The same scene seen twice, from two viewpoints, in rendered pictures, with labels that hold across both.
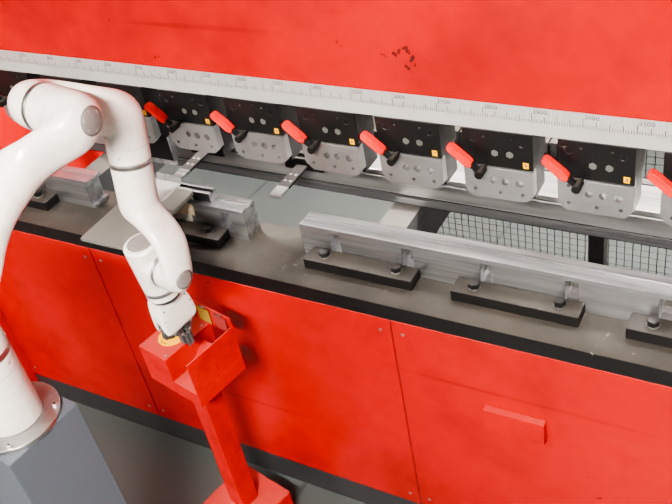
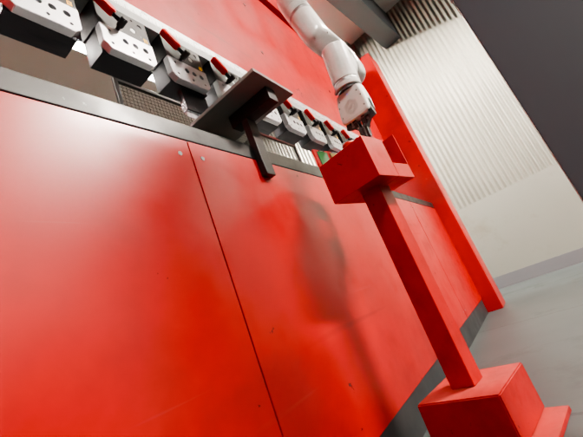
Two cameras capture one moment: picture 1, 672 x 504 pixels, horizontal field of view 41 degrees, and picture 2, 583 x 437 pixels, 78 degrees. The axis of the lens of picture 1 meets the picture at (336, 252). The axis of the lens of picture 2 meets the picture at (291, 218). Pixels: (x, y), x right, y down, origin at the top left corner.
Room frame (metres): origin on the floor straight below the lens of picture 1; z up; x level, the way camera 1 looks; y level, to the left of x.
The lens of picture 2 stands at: (2.06, 1.38, 0.39)
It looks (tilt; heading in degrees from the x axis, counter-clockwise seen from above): 16 degrees up; 264
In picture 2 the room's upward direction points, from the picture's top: 21 degrees counter-clockwise
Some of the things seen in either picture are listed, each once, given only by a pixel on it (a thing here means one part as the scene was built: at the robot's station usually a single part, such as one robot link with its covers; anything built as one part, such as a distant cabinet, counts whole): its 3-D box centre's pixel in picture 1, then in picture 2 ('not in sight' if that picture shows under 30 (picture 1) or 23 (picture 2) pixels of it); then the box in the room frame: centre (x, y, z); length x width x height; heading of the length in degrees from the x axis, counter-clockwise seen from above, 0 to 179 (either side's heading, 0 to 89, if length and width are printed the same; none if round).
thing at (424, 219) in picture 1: (432, 194); not in sight; (2.08, -0.30, 0.81); 0.64 x 0.08 x 0.14; 144
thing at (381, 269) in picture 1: (360, 268); not in sight; (1.72, -0.05, 0.89); 0.30 x 0.05 x 0.03; 54
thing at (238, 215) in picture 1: (193, 209); not in sight; (2.09, 0.36, 0.92); 0.39 x 0.06 x 0.10; 54
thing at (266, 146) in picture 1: (264, 123); (258, 108); (1.90, 0.10, 1.24); 0.15 x 0.09 x 0.17; 54
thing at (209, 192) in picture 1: (183, 189); not in sight; (2.10, 0.37, 0.99); 0.20 x 0.03 x 0.03; 54
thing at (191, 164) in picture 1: (201, 151); not in sight; (2.24, 0.32, 1.01); 0.26 x 0.12 x 0.05; 144
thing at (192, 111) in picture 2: (158, 148); (195, 107); (2.12, 0.41, 1.11); 0.10 x 0.02 x 0.10; 54
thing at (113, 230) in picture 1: (138, 215); (240, 110); (2.00, 0.49, 1.00); 0.26 x 0.18 x 0.01; 144
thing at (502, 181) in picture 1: (504, 155); (327, 140); (1.55, -0.38, 1.24); 0.15 x 0.09 x 0.17; 54
